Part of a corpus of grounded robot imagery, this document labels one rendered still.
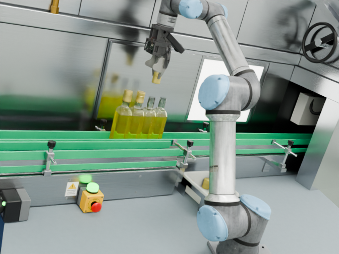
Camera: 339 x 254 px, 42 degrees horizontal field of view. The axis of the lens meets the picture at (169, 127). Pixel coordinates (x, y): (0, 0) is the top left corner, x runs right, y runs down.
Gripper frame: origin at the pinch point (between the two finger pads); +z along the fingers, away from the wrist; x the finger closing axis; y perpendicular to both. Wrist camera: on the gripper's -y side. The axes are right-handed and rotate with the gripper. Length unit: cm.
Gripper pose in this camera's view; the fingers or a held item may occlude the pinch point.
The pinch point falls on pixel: (157, 74)
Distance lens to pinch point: 183.8
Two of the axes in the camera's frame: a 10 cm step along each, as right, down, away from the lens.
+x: 5.3, 4.0, -7.5
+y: -8.1, -0.1, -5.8
